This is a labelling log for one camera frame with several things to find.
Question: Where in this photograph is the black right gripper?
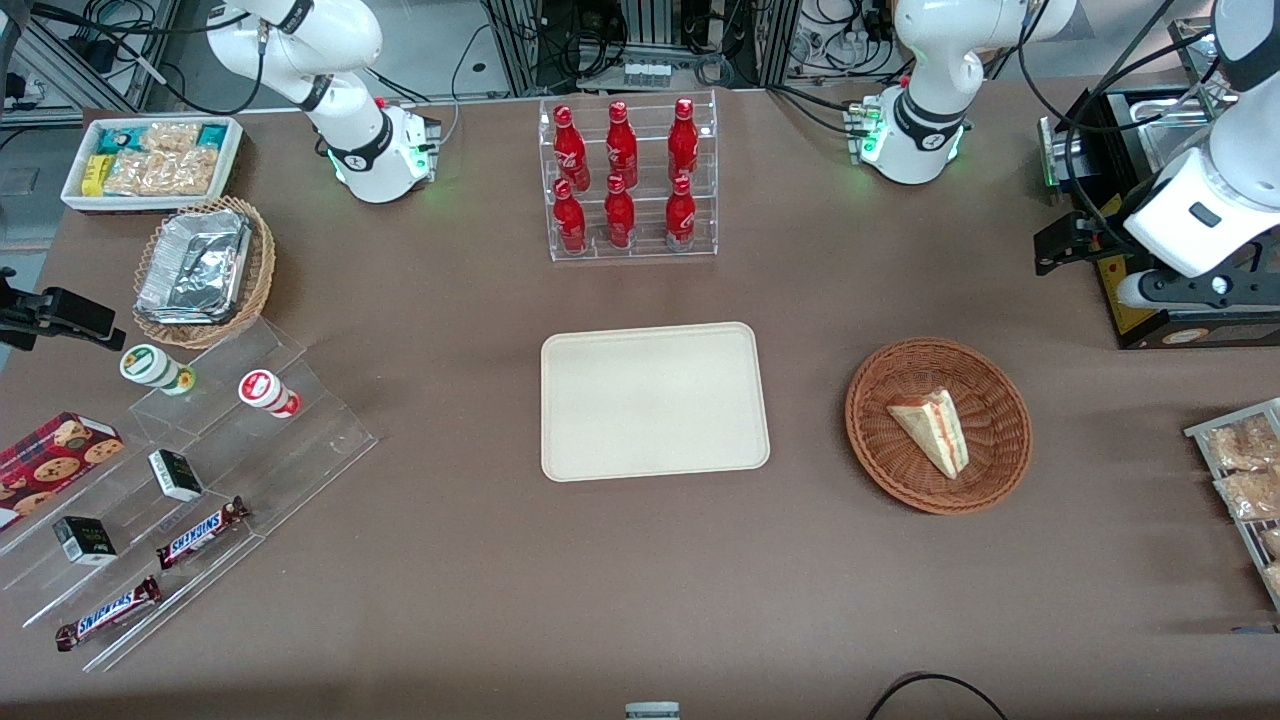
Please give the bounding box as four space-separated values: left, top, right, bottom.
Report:
0 265 127 353

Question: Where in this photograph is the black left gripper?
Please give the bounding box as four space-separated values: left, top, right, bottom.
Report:
1034 211 1280 313

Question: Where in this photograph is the triangular sandwich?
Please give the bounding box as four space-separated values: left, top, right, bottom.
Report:
887 389 971 480

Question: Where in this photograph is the light tan wicker basket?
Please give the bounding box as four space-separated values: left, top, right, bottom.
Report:
132 195 278 351

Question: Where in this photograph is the brown round wicker basket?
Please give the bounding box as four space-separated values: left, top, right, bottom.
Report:
845 338 1033 516

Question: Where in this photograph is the grey snack tray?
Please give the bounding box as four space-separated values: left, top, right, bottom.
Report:
1184 397 1280 613

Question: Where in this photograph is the beige plastic tray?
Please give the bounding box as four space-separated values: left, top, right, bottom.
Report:
540 321 772 484

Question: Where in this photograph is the green lid white cup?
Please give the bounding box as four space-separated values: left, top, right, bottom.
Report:
119 343 197 397

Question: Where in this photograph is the silver foil packets stack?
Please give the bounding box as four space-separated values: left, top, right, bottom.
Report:
136 209 253 325

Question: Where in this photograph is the white rectangular snack bin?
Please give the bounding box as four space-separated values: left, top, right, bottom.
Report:
60 115 245 214

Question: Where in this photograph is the clear cracker pack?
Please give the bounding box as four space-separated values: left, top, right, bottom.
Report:
160 147 220 197
103 151 167 197
142 121 202 155

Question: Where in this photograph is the red tartan cookie box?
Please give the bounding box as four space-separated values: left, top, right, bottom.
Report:
0 411 126 532

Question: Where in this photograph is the small black box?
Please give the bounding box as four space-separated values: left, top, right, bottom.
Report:
147 448 205 503
51 515 119 567

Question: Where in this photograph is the red lid white cup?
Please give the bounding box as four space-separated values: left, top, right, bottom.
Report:
237 368 302 419

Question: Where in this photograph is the snickers chocolate bar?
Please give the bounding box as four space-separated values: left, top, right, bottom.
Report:
156 496 251 571
54 575 163 653

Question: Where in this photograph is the clear acrylic stepped shelf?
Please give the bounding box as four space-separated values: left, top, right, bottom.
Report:
0 318 380 674

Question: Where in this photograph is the red cola bottle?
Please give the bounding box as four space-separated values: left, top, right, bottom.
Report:
664 175 698 252
552 178 589 255
603 174 637 250
605 100 640 190
667 98 701 182
553 104 592 192

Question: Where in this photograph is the clear acrylic bottle rack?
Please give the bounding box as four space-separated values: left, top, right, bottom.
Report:
537 89 720 264

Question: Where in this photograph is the aluminium frame with cables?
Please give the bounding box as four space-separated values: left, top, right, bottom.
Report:
0 0 183 117

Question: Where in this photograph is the black cable loop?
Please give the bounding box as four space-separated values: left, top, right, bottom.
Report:
864 672 1012 720

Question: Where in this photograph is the aluminium frame rack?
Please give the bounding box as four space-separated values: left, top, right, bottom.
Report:
481 0 803 97

